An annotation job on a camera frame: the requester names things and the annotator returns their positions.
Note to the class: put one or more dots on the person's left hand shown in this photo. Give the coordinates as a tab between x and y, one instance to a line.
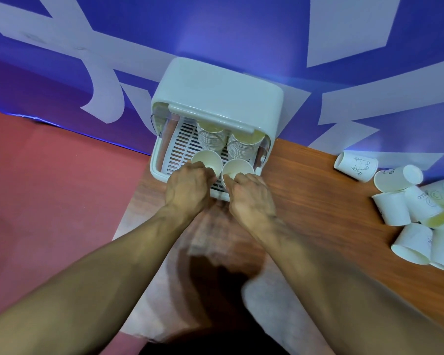
187	190

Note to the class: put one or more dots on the person's right hand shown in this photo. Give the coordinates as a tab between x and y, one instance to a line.
251	203

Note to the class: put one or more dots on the person's left fingers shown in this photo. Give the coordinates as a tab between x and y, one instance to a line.
203	177

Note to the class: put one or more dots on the person's right fingers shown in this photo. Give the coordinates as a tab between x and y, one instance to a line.
240	181

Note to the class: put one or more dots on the white paper cup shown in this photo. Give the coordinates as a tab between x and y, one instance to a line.
207	158
238	167

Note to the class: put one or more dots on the person's left forearm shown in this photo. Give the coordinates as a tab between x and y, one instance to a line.
96	277

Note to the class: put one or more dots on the person's right forearm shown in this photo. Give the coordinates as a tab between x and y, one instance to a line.
340	292

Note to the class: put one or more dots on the stack of nested paper cups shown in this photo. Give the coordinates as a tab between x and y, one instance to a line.
211	138
244	146

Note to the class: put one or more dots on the white slatted drain tray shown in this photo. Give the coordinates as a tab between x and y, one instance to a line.
180	144

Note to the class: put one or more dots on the white cloth mat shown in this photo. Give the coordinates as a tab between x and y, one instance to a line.
207	262

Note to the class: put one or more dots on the white cup storage cabinet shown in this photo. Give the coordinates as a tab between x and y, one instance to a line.
214	84

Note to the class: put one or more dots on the blue and white banner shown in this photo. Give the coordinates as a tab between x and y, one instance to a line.
244	33

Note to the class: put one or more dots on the person's black clothing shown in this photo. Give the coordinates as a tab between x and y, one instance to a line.
207	347

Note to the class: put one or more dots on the pile of printed paper cups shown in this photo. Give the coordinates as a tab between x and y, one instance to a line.
410	210

